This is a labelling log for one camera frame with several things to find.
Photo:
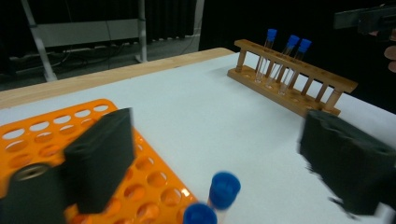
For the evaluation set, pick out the orange plastic tube rack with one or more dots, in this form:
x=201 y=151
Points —
x=149 y=186

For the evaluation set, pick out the wooden test tube rack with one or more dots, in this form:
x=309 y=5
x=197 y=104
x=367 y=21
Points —
x=299 y=67

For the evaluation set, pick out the grey metal stand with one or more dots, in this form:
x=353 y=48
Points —
x=87 y=32

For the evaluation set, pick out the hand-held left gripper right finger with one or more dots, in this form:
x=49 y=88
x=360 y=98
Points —
x=348 y=168

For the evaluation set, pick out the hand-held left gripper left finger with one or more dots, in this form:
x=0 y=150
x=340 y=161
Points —
x=99 y=161

